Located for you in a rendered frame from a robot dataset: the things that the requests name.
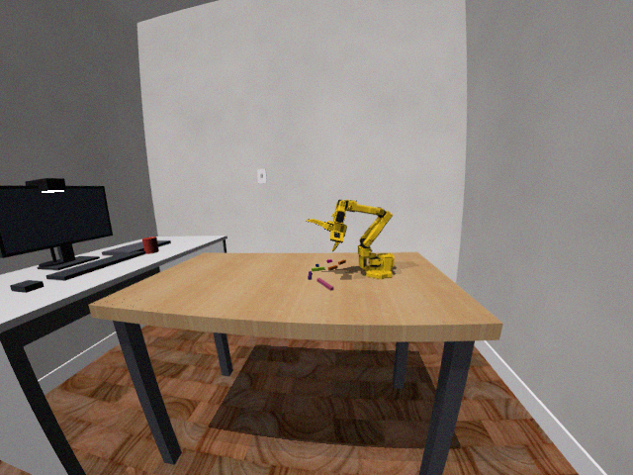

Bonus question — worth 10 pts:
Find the pink rod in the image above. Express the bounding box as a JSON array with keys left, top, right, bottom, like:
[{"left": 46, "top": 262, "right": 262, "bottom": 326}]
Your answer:
[{"left": 316, "top": 278, "right": 333, "bottom": 291}]

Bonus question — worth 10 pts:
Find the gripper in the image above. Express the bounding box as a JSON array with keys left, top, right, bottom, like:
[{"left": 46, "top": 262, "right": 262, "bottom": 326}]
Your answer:
[{"left": 307, "top": 219, "right": 347, "bottom": 251}]

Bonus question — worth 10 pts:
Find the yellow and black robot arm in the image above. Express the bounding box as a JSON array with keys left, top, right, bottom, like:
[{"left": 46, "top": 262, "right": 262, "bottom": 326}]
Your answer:
[{"left": 332, "top": 200, "right": 393, "bottom": 279}]

